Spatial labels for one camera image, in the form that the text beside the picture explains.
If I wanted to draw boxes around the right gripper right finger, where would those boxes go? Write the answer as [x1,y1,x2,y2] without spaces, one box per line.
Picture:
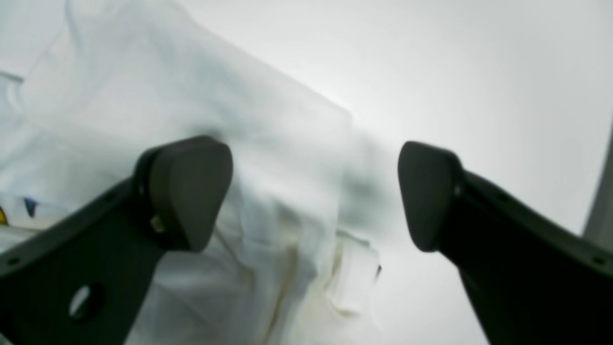
[397,141,613,345]

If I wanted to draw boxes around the white printed T-shirt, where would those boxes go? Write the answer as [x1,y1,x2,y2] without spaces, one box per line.
[1,0,381,345]

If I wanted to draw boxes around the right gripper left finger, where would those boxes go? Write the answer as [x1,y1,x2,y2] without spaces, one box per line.
[0,136,233,345]

